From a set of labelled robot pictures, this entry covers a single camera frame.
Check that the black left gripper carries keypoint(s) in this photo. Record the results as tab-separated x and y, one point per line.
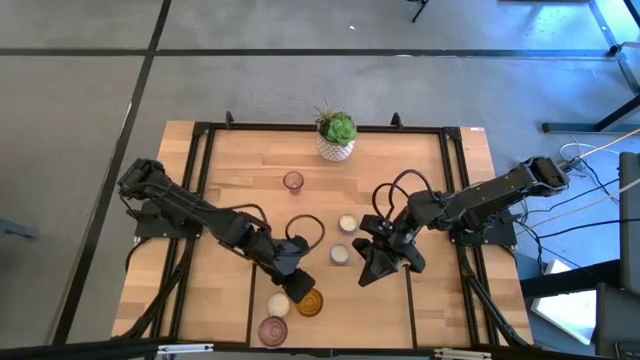
280	267

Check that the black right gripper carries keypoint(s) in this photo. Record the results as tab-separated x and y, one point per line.
395	248

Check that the amber ribbed glass candle holder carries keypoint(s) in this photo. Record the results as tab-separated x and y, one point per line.
312	305

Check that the white candle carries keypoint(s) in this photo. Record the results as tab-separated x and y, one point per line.
340	254
348	223
278	305

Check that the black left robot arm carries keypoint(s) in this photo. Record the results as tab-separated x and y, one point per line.
195	210

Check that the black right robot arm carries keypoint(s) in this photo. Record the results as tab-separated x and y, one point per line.
480	200

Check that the small purple glass candle holder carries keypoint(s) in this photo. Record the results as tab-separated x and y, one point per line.
293	180

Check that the succulent in white pot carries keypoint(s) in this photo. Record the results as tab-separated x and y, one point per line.
336	137

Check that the black bar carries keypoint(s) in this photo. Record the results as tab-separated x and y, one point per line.
570	282

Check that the white panel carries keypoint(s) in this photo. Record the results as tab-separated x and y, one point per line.
565	310

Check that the grey box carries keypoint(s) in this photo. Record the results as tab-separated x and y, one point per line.
620	320

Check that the grey upright panel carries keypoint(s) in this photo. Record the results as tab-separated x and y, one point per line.
631	225

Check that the black stand leg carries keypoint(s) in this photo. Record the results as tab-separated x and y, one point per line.
419	12

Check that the grey floor object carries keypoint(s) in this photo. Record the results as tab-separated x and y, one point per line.
15	230

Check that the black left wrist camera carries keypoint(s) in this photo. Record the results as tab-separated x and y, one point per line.
291	249

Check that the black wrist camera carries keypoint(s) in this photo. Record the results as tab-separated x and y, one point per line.
381	226
291	249

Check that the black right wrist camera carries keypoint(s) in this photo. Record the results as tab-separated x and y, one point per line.
381	226

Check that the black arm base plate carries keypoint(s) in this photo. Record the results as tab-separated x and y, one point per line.
150	230
500	237

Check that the silver metal bracket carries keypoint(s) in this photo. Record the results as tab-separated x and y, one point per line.
462	354
185	348

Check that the black aluminium table frame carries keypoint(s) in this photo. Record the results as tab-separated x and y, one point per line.
280	126

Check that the black front frame beam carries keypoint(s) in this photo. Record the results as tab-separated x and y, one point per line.
100	350

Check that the black desk frame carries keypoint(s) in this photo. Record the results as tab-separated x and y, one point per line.
575	128

